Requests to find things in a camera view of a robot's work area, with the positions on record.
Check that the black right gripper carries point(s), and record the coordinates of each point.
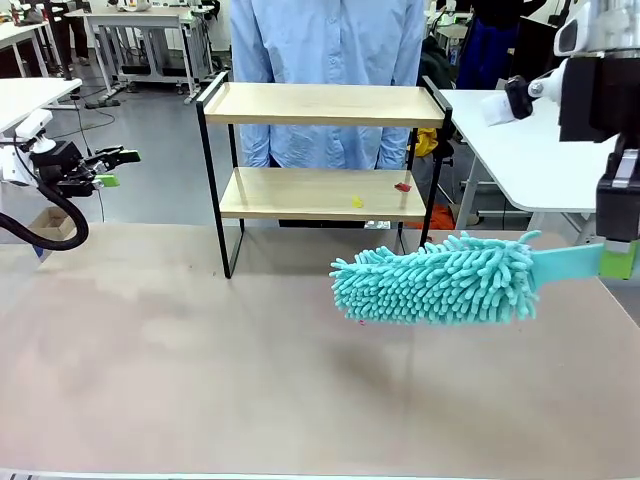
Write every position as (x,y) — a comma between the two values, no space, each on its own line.
(600,100)

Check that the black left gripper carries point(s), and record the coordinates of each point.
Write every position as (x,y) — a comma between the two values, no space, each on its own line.
(60,167)

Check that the teal chenille duster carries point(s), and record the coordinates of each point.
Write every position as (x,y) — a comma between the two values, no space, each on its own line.
(435,285)

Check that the yellow paper scrap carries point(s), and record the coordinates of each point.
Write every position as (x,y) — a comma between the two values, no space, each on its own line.
(357,201)

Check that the person right forearm blue sleeve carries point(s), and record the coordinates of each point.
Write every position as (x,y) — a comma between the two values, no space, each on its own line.
(255,147)

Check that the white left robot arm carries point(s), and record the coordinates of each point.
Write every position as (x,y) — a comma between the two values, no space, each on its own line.
(10,167)

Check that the person left forearm blue sleeve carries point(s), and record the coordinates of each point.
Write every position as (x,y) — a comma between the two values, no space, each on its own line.
(395,150)

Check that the brown cardboard box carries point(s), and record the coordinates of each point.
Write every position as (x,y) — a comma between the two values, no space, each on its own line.
(52,225)

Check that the white table with straight edge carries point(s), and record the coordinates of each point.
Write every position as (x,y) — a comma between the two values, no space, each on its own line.
(30,95)

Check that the white table with rounded corner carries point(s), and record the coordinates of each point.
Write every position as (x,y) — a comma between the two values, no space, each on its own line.
(525,160)

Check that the background person dark trousers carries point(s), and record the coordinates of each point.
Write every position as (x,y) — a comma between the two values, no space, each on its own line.
(77,35)

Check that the white desk with metal legs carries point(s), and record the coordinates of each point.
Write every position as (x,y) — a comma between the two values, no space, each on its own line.
(135,20)

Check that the white paper sheet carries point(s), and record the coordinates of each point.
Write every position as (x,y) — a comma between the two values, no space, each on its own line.
(495,110)

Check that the orange bag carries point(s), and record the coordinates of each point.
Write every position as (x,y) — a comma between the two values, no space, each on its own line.
(442,217)

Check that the yellow garment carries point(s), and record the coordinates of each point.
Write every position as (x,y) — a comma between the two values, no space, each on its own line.
(427,142)

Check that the background person blue trousers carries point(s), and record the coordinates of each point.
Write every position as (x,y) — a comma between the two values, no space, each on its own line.
(480,50)

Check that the person in blue shirt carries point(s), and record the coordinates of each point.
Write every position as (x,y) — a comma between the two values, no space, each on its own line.
(325,45)

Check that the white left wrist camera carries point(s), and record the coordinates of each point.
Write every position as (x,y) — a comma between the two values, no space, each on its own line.
(35,122)

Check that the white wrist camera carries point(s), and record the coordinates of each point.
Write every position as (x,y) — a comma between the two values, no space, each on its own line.
(570,35)
(35,122)

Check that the right wrist camera mount bracket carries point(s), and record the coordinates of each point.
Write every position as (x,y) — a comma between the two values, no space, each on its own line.
(520,97)

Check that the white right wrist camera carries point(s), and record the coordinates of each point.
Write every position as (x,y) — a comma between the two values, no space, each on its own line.
(570,35)

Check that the black frame wooden two-tier shelf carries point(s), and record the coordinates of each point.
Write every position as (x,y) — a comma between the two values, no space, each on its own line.
(320,102)

